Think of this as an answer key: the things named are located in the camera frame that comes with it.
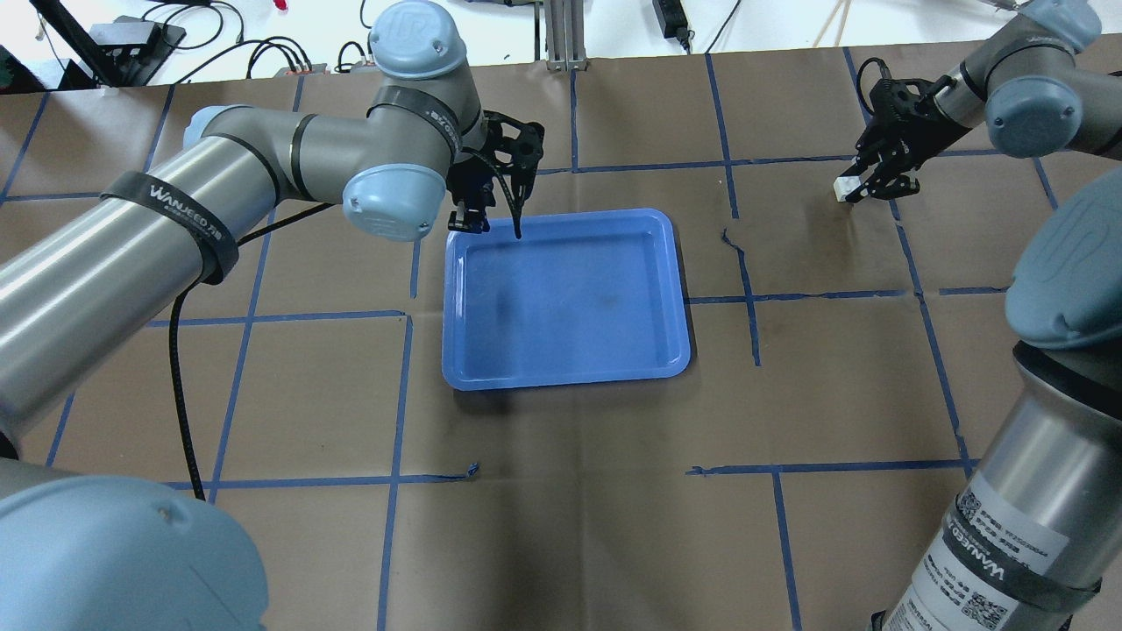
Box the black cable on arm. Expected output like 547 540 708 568
855 57 895 124
167 202 338 502

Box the blue plastic tray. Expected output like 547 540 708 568
442 208 692 391

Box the black power adapter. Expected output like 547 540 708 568
651 0 691 42

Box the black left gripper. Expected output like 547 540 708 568
447 110 545 240

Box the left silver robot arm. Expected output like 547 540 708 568
1 1 544 630

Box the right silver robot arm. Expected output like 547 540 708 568
834 1 1121 630

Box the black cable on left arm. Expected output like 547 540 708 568
167 202 338 502

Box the black monitor stand base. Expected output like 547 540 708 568
89 16 186 86

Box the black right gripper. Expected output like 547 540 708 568
842 77 956 203

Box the white block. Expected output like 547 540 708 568
833 175 864 203

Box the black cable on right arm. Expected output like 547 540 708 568
855 57 895 124

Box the aluminium frame post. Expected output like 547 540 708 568
541 0 588 72

